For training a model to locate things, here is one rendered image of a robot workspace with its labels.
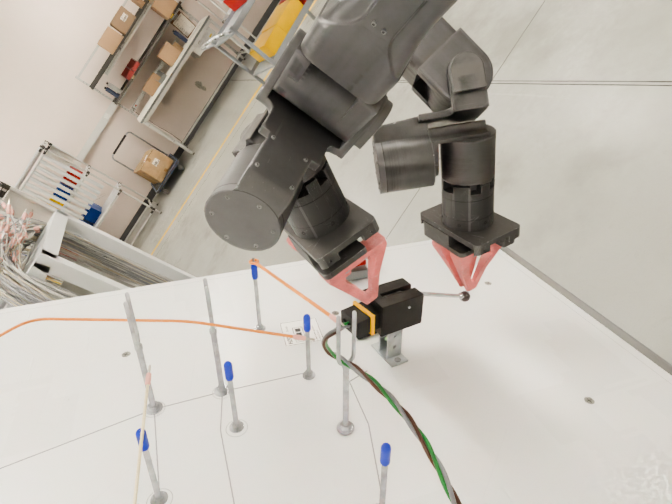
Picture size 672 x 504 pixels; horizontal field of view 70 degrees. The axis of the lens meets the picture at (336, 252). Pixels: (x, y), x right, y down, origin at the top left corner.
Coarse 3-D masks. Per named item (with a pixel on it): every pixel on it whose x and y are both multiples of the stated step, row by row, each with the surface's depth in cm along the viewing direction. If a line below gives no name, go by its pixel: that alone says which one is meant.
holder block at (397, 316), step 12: (384, 288) 55; (396, 288) 55; (408, 288) 56; (384, 300) 52; (396, 300) 52; (408, 300) 53; (420, 300) 54; (384, 312) 52; (396, 312) 53; (408, 312) 54; (420, 312) 55; (384, 324) 52; (396, 324) 53; (408, 324) 54
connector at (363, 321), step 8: (360, 304) 54; (368, 304) 54; (344, 312) 52; (360, 312) 52; (376, 312) 52; (344, 320) 52; (360, 320) 51; (368, 320) 52; (376, 320) 52; (360, 328) 51; (368, 328) 52; (376, 328) 53; (360, 336) 52
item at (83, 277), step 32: (0, 224) 100; (32, 224) 113; (64, 224) 109; (0, 256) 88; (32, 256) 101; (64, 256) 121; (96, 256) 127; (128, 256) 124; (0, 288) 86; (32, 288) 87; (64, 288) 122; (96, 288) 93; (128, 288) 97
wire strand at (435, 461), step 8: (352, 368) 42; (360, 368) 42; (360, 376) 42; (368, 376) 41; (376, 384) 40; (384, 392) 39; (392, 400) 39; (400, 408) 37; (408, 416) 37; (408, 424) 36; (416, 424) 36; (416, 432) 35; (424, 440) 35; (424, 448) 34; (432, 448) 34; (432, 456) 34; (432, 464) 34; (440, 464) 33; (440, 472) 33; (440, 480) 32; (448, 480) 32; (448, 488) 32; (448, 496) 32; (456, 496) 31
